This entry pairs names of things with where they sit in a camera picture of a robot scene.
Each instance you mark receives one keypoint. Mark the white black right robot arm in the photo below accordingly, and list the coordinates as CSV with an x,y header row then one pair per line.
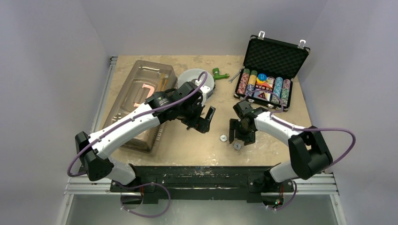
x,y
309,153

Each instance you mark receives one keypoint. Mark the white poker chip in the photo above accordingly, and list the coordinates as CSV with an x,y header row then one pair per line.
x,y
237,146
223,138

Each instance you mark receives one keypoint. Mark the clear brown plastic storage box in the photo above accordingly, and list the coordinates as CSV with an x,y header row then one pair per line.
x,y
144,79

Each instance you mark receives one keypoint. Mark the silver wrench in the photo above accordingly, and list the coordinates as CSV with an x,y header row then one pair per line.
x,y
236,75

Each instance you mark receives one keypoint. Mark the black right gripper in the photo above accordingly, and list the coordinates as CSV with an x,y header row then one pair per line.
x,y
242,131

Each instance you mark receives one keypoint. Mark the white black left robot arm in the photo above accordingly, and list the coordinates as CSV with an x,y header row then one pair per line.
x,y
94,150

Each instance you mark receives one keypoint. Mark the light blue chip row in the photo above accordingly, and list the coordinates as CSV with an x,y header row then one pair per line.
x,y
277,90

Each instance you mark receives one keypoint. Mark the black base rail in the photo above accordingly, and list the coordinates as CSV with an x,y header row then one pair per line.
x,y
234,183

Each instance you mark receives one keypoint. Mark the red triangle token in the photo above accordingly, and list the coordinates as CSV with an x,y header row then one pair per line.
x,y
262,95

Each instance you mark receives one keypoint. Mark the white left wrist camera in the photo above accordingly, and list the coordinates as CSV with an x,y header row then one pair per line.
x,y
206,93

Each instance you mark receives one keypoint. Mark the yellow blue chip row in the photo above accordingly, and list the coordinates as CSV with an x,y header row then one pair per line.
x,y
251,82

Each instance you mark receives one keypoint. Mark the grey filament spool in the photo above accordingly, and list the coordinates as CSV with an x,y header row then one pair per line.
x,y
193,75

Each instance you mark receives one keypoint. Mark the green hose fitting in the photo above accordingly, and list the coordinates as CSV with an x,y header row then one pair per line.
x,y
217,75

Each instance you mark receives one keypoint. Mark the clear round disc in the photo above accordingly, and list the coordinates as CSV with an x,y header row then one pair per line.
x,y
271,81

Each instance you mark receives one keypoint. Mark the red poker chip row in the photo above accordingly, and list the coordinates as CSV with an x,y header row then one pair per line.
x,y
243,81

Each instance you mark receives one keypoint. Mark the black poker set case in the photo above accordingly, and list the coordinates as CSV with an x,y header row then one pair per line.
x,y
276,59

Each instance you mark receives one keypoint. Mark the blue poker button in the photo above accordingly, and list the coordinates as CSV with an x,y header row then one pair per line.
x,y
261,78

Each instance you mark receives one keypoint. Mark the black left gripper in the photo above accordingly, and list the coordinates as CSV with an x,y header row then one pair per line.
x,y
200,124

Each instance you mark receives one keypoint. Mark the aluminium frame rail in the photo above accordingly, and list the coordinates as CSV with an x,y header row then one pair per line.
x,y
320,184

